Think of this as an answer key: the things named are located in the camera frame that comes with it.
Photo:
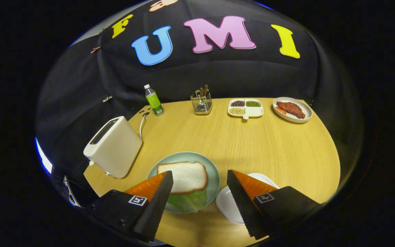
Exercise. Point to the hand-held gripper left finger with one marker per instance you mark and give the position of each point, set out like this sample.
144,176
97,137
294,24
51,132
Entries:
156,209

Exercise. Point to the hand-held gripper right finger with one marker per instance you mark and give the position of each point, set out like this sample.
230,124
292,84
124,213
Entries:
247,212

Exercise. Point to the green lettuce leaf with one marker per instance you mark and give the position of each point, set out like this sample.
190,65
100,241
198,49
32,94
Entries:
189,202

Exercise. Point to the thick toasted bread slice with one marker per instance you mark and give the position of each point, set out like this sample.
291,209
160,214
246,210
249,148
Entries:
183,176

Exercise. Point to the white rectangular plate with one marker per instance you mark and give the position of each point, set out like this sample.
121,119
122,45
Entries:
230,206

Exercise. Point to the pale green round plate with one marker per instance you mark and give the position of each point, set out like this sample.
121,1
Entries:
213,178

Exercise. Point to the white toaster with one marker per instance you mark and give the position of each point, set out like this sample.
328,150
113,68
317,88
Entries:
115,151

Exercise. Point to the divided white bean dish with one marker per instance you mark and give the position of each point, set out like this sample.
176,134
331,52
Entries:
254,111

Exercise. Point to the green label drink bottle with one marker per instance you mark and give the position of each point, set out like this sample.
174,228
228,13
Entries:
154,103

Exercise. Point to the red meat slices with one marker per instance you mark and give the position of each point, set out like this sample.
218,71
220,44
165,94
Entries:
291,108

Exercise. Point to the silver clip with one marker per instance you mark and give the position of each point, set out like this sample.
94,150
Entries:
107,99

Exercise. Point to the round white plate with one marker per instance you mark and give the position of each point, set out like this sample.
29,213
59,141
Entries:
308,107

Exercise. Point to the black backdrop cloth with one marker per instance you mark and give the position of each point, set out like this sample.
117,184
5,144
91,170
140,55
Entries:
218,75

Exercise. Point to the red clip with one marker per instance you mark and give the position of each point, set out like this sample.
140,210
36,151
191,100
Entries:
95,50

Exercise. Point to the white frame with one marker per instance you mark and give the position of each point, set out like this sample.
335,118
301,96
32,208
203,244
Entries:
68,188

